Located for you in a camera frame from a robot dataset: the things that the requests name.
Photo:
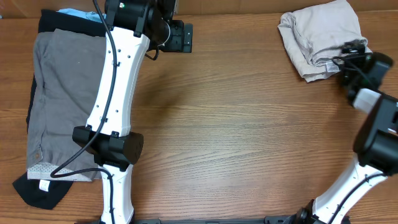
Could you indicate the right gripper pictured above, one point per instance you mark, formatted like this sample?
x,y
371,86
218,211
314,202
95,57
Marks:
x,y
352,50

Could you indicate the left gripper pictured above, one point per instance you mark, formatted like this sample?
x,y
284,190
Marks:
x,y
183,38

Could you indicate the beige shorts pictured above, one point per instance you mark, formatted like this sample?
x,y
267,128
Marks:
x,y
314,35

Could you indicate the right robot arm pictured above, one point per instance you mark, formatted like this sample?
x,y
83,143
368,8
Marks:
x,y
375,146

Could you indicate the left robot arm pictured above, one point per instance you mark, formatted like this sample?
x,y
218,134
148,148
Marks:
x,y
132,29

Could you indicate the light blue garment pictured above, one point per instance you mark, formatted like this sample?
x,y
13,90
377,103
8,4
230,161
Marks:
x,y
92,16

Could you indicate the grey shorts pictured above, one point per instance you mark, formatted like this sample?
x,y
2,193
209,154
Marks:
x,y
67,69

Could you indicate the black garment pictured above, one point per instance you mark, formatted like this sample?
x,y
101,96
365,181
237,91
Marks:
x,y
42,193

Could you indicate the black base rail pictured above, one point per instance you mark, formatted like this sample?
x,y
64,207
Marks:
x,y
266,220

